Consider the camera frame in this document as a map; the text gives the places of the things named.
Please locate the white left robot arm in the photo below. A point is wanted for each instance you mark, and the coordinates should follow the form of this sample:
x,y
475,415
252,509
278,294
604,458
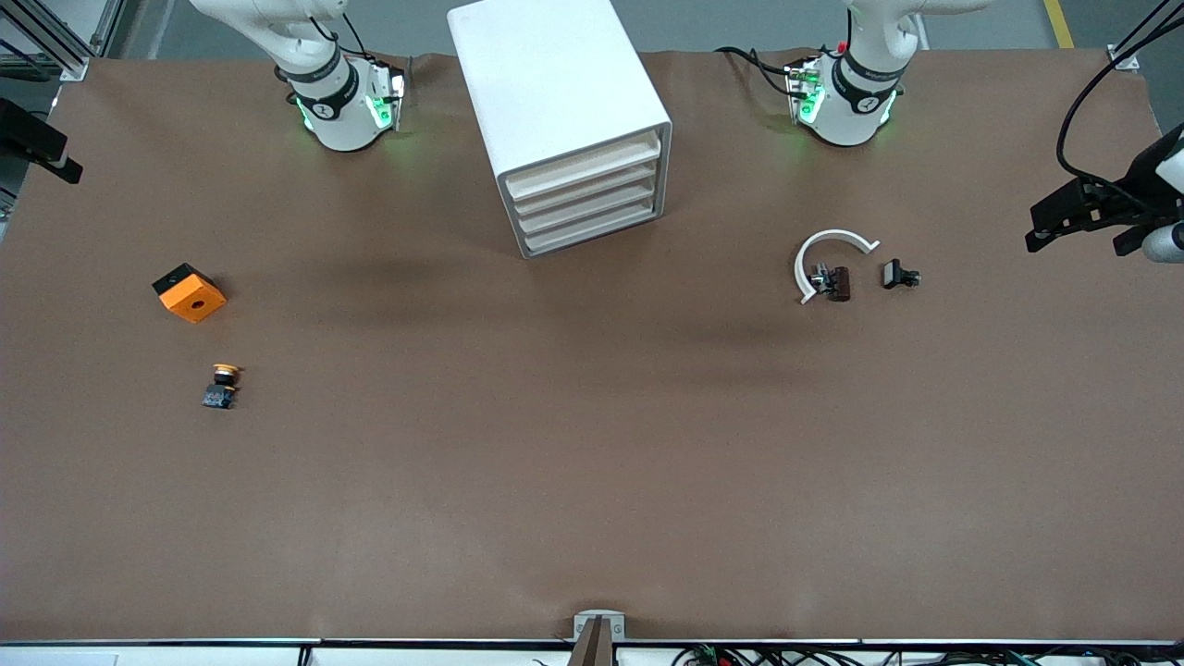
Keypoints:
x,y
846,106

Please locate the small black component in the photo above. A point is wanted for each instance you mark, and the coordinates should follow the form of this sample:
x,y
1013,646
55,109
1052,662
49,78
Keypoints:
x,y
894,274

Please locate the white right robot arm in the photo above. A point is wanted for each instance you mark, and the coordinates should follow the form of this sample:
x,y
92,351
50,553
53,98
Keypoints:
x,y
338,111

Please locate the brown table cover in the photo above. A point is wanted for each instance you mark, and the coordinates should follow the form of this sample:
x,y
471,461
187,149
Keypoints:
x,y
592,462

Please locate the small metal bracket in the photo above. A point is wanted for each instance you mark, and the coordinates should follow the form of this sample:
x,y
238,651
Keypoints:
x,y
585,622

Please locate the small brown component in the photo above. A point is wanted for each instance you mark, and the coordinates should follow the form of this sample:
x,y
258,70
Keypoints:
x,y
840,282

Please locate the white drawer cabinet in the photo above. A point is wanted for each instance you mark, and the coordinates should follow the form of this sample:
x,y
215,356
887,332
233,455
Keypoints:
x,y
546,74

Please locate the yellow push button switch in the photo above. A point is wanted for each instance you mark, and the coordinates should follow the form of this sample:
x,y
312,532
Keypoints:
x,y
220,396

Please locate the orange box with hole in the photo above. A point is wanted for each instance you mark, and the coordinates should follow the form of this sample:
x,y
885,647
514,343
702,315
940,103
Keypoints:
x,y
194,301

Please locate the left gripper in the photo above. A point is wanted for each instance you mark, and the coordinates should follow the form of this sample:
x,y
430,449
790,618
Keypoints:
x,y
1107,203

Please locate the white curved plastic arc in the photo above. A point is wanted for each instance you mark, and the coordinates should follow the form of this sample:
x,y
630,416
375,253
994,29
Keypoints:
x,y
837,234

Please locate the aluminium frame post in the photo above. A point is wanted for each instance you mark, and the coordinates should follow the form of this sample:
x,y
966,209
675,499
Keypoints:
x,y
55,42
1126,61

